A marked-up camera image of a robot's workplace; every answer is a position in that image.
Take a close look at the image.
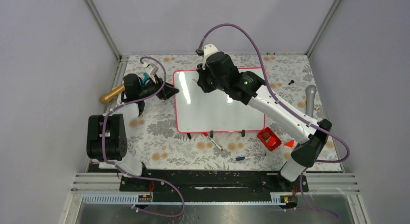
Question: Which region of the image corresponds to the silver microphone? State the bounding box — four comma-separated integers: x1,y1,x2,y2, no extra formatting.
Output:
305,85,317,118

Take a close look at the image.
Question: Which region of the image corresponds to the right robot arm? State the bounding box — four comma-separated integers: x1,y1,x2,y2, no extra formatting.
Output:
197,51,332,191

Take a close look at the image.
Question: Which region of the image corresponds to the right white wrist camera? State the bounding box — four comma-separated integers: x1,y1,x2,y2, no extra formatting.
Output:
195,44,219,67

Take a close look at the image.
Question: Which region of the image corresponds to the brown block in box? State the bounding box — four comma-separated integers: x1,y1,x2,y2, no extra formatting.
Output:
262,133,270,140

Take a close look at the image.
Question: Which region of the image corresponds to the blue cap marker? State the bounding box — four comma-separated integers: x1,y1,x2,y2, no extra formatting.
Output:
235,153,266,161

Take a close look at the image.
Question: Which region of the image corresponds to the red prism block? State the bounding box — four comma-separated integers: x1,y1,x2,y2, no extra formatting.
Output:
284,140,295,148

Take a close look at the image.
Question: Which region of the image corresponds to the red cap marker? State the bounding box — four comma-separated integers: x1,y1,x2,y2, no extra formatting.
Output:
202,132,223,151

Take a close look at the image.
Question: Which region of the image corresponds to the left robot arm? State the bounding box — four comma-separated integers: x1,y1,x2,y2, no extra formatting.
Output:
86,74,179,191

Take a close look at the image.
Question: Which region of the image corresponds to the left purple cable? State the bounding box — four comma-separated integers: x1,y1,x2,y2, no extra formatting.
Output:
101,56,187,218

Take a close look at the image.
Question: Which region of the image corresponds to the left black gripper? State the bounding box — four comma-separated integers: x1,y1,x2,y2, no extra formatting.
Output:
138,74,178,100

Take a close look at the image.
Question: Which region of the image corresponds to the red plastic box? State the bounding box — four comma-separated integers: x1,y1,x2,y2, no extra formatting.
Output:
257,127,282,151

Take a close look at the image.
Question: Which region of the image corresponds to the teal plastic piece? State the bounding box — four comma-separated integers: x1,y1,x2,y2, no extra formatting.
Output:
142,73,150,85

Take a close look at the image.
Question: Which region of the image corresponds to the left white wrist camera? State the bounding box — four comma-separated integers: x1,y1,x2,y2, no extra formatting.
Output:
143,62,159,77

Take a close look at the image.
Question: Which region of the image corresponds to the gold microphone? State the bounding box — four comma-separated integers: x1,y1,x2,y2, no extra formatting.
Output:
99,84,125,104

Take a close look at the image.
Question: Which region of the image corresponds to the pink framed whiteboard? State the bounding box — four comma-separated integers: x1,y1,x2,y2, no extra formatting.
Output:
173,70,266,133

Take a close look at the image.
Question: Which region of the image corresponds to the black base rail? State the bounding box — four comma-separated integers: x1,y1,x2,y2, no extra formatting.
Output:
119,169,309,202

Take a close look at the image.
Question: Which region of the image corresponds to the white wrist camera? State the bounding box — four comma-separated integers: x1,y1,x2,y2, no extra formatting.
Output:
195,44,219,67
143,62,159,77

